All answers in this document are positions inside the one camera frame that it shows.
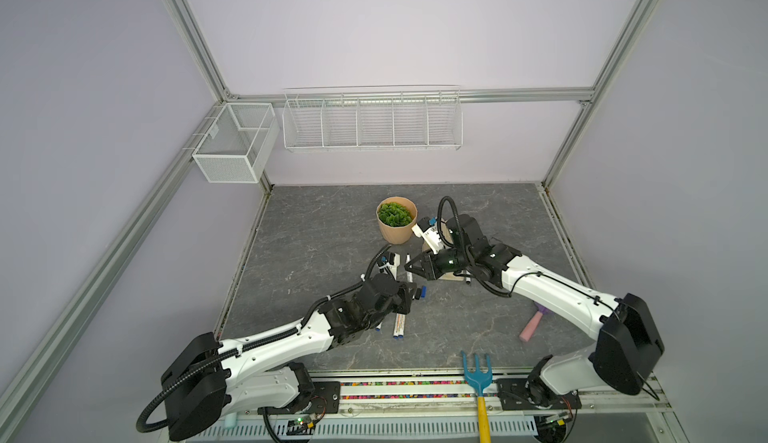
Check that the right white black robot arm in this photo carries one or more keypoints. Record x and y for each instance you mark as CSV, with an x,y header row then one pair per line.
x,y
626,344

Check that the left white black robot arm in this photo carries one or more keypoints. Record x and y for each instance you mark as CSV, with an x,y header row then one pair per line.
x,y
211,378

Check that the green artificial plant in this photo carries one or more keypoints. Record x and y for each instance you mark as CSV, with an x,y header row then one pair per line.
x,y
394,215

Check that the beige work glove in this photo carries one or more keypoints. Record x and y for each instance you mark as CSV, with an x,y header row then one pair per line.
x,y
449,276

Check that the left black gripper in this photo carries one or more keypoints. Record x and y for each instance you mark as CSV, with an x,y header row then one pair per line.
x,y
404,297

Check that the small white mesh basket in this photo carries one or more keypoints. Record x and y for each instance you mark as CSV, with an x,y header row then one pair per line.
x,y
237,144

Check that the long white wire shelf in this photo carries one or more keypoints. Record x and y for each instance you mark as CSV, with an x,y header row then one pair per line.
x,y
409,118

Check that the teal garden fork yellow handle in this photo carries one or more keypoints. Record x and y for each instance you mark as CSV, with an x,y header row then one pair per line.
x,y
479,379

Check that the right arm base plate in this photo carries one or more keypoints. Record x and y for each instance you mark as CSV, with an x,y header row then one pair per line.
x,y
516,393

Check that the pink chalk block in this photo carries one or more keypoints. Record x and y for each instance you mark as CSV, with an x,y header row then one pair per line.
x,y
530,328

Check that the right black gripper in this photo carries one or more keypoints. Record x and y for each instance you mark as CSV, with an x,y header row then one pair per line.
x,y
430,272

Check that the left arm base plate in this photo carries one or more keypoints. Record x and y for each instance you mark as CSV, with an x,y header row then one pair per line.
x,y
324,398

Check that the beige plant pot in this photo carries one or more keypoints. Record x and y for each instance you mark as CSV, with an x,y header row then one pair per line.
x,y
399,235

